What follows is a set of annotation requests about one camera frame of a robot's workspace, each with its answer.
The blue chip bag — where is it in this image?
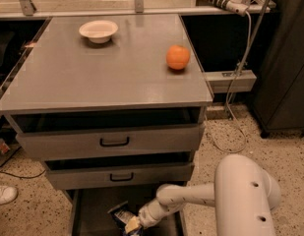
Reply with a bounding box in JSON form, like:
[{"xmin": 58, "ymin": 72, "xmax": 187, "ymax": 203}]
[{"xmin": 108, "ymin": 202, "xmax": 143, "ymax": 236}]

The white sneaker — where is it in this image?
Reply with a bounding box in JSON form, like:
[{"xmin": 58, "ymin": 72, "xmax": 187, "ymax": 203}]
[{"xmin": 0, "ymin": 186, "xmax": 18, "ymax": 206}]

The white cable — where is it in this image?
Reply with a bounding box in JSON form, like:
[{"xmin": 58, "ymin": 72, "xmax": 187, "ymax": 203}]
[{"xmin": 205, "ymin": 10, "xmax": 253, "ymax": 154}]

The small red object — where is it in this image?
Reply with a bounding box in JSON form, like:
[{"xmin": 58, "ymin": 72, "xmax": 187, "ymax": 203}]
[{"xmin": 0, "ymin": 139, "xmax": 10, "ymax": 154}]

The white spiral hose connector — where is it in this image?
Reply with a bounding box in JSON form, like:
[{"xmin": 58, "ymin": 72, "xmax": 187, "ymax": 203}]
[{"xmin": 206, "ymin": 0, "xmax": 248, "ymax": 17}]

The orange fruit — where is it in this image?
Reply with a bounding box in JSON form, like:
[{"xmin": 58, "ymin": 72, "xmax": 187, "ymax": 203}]
[{"xmin": 166, "ymin": 45, "xmax": 190, "ymax": 71}]

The dark cabinet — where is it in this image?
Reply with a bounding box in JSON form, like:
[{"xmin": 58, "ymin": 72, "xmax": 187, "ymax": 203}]
[{"xmin": 251, "ymin": 0, "xmax": 304, "ymax": 138}]

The back shelf table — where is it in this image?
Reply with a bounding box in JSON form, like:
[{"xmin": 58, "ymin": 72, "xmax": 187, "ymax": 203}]
[{"xmin": 0, "ymin": 0, "xmax": 277, "ymax": 20}]

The grey drawer cabinet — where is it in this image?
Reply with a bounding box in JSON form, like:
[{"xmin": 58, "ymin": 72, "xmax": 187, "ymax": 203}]
[{"xmin": 0, "ymin": 14, "xmax": 214, "ymax": 236}]

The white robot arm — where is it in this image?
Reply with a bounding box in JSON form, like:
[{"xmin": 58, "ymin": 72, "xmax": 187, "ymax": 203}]
[{"xmin": 125, "ymin": 154, "xmax": 281, "ymax": 236}]

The top grey drawer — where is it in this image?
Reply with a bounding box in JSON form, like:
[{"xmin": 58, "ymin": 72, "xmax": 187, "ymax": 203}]
[{"xmin": 15, "ymin": 107, "xmax": 204, "ymax": 160}]

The middle grey drawer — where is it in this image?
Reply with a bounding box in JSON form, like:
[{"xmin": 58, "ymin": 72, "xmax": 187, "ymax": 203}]
[{"xmin": 45, "ymin": 152, "xmax": 194, "ymax": 190}]

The black floor cable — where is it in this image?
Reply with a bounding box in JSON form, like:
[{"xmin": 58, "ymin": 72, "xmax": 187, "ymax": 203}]
[{"xmin": 0, "ymin": 146, "xmax": 47, "ymax": 180}]

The grey drawer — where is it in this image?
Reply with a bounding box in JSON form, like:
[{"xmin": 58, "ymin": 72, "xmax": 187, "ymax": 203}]
[
  {"xmin": 68, "ymin": 184, "xmax": 187, "ymax": 236},
  {"xmin": 45, "ymin": 152, "xmax": 194, "ymax": 190},
  {"xmin": 15, "ymin": 107, "xmax": 204, "ymax": 160}
]

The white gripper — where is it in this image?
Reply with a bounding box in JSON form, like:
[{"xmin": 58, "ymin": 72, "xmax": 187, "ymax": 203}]
[{"xmin": 125, "ymin": 205, "xmax": 160, "ymax": 233}]

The grey metal box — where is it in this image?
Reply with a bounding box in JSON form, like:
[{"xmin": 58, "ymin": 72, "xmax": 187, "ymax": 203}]
[{"xmin": 204, "ymin": 70, "xmax": 257, "ymax": 93}]

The bottom grey drawer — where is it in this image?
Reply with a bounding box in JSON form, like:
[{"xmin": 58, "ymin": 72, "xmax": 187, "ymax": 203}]
[{"xmin": 68, "ymin": 184, "xmax": 187, "ymax": 236}]

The white paper bowl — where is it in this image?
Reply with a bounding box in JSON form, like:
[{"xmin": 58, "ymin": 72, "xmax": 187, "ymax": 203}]
[{"xmin": 79, "ymin": 20, "xmax": 118, "ymax": 44}]

